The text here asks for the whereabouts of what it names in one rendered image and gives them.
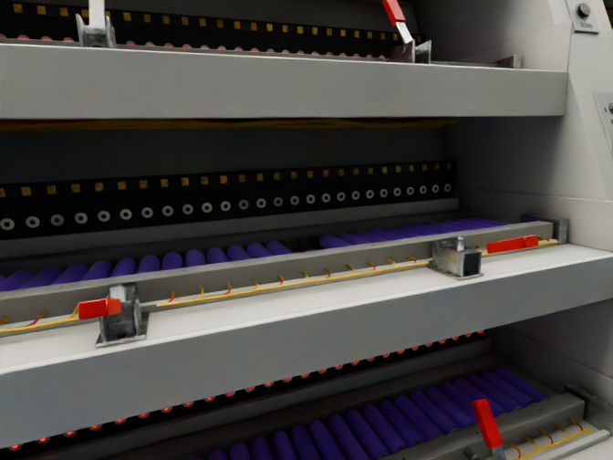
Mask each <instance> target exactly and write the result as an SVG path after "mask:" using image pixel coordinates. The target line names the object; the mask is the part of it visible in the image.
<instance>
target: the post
mask: <svg viewBox="0 0 613 460"><path fill-rule="evenodd" d="M411 2H412V3H413V4H414V7H413V10H414V15H415V18H416V22H417V26H418V30H419V34H423V35H427V41H429V40H430V41H431V61H445V62H455V61H457V60H460V59H463V58H467V57H469V56H472V55H475V54H478V53H481V52H483V51H485V50H488V49H491V48H494V47H498V46H501V45H503V44H506V43H509V42H511V41H514V40H516V39H519V38H522V37H526V36H529V35H532V34H534V33H536V32H539V31H542V30H545V29H548V28H549V27H552V26H557V25H560V24H563V23H565V22H567V21H570V17H569V13H568V11H567V8H566V3H565V0H411ZM590 4H591V6H592V9H593V12H594V15H595V18H596V20H597V25H598V29H599V32H600V33H599V34H597V33H588V32H578V31H574V29H573V28H572V38H571V48H570V59H569V69H568V78H567V88H566V107H565V115H564V116H528V117H453V118H439V119H440V120H457V123H456V124H442V134H443V138H444V142H445V146H446V150H447V154H448V158H449V160H456V184H455V189H456V193H457V196H458V201H459V205H460V208H461V209H464V210H470V211H473V214H472V217H474V209H475V190H487V191H497V192H508V193H528V194H539V195H549V196H559V197H570V198H580V199H590V200H601V201H611V202H613V156H612V152H611V150H610V147H609V144H608V138H607V135H606V133H605V130H604V126H603V123H602V120H601V118H600V114H599V111H598V108H597V103H596V100H595V97H594V94H593V93H594V92H613V31H612V28H611V25H610V23H609V20H608V15H607V12H606V9H605V7H604V4H603V1H602V0H590ZM510 329H512V330H514V331H516V332H518V333H520V334H522V335H524V336H526V337H527V338H529V339H531V340H535V341H537V342H539V343H541V344H543V345H545V346H547V347H548V348H550V349H552V350H555V351H557V352H559V353H561V354H563V355H565V356H567V357H568V358H570V359H572V360H574V361H577V362H579V363H581V364H583V365H586V366H588V367H589V368H591V369H593V370H595V371H598V372H600V373H602V374H604V375H606V376H608V377H609V378H611V379H613V298H610V299H606V300H602V301H598V302H594V303H590V304H586V305H583V306H579V307H575V308H569V309H565V310H561V311H558V312H554V313H550V314H546V315H543V316H539V317H535V318H530V319H524V320H520V321H516V322H513V323H509V324H505V325H502V326H498V327H494V328H490V329H489V332H490V336H491V340H492V344H493V348H494V351H496V352H498V353H499V354H501V355H503V356H504V357H506V358H507V359H508V348H509V335H510Z"/></svg>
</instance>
